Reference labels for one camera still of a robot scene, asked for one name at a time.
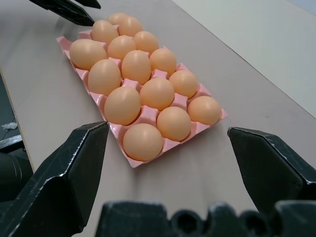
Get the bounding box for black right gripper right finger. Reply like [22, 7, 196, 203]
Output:
[227, 126, 316, 213]

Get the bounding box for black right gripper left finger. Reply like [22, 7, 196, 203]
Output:
[0, 120, 110, 237]

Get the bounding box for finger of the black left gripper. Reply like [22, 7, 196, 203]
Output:
[76, 0, 102, 10]
[29, 0, 96, 27]

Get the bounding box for brown egg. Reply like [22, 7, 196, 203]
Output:
[121, 49, 152, 85]
[187, 95, 222, 126]
[107, 35, 138, 61]
[168, 70, 199, 99]
[133, 31, 160, 55]
[106, 12, 131, 26]
[139, 77, 175, 111]
[150, 47, 177, 77]
[91, 19, 119, 46]
[156, 106, 192, 142]
[87, 59, 122, 97]
[118, 16, 144, 38]
[104, 86, 142, 126]
[122, 123, 164, 161]
[69, 39, 108, 71]

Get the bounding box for pink plastic egg tray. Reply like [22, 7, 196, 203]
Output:
[55, 29, 228, 170]

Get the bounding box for dark rounded object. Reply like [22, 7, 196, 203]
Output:
[0, 153, 34, 188]

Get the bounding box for black flat bar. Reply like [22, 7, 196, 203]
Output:
[0, 135, 25, 152]

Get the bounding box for crumpled clear plastic scrap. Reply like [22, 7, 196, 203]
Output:
[1, 120, 18, 132]

